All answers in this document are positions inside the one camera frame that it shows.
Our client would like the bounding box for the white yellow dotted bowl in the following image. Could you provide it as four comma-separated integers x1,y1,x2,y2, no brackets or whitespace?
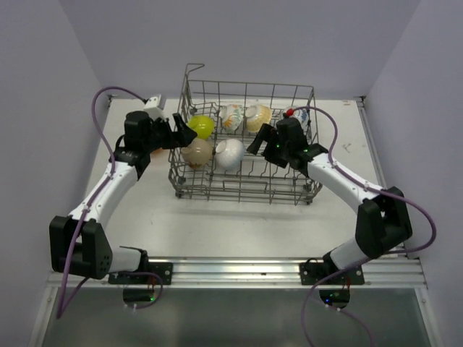
245,104,272,133

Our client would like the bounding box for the white blue patterned bowl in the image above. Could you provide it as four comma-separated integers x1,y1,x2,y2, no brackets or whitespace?
279,106,310,128

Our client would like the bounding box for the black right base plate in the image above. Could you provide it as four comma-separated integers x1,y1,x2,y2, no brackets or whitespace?
299,258,365,286

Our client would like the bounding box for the white floral leaf bowl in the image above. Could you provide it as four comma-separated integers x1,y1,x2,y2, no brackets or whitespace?
218,104,243,133

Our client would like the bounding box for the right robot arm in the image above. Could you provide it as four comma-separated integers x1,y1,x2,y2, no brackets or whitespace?
247,118,412,284

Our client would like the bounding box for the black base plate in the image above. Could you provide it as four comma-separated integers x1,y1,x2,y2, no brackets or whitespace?
299,258,365,286
108,259,174,286

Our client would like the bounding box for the aluminium mounting rail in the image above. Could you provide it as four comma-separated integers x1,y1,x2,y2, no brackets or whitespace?
48,254,424,290

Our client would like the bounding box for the lime green bowl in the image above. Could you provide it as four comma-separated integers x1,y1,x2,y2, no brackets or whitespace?
187,115,214,140

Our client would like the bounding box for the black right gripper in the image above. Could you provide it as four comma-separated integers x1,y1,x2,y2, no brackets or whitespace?
247,122,291,168

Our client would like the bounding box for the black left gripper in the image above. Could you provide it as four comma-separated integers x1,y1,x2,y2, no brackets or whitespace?
143,113,196,153

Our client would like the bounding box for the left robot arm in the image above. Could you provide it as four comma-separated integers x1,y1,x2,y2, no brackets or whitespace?
49,111,197,284

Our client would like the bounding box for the beige bowl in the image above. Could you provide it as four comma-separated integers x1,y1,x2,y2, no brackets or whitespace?
181,138,213,169

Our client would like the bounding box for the grey wire dish rack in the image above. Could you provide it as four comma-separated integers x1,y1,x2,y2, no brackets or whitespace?
169,63,322,205

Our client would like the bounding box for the white ribbed bowl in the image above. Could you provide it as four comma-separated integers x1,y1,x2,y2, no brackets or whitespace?
215,139,245,170

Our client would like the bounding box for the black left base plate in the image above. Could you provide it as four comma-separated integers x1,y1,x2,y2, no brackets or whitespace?
108,259,174,286

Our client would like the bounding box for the orange ribbed bowl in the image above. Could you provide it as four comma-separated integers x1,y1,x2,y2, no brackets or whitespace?
150,148,163,156

